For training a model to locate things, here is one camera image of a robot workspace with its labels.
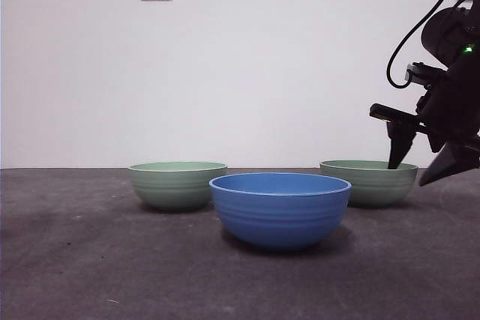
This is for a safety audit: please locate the green ribbed bowl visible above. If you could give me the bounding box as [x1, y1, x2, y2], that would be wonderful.
[127, 161, 229, 212]
[319, 160, 419, 209]

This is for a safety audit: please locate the blue ribbed bowl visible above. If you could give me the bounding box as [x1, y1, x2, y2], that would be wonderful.
[208, 172, 353, 253]

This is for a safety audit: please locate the pale grey right wrist camera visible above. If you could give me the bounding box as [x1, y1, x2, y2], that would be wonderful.
[403, 61, 427, 87]

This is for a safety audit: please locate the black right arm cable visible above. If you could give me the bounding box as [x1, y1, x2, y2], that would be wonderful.
[385, 0, 472, 88]

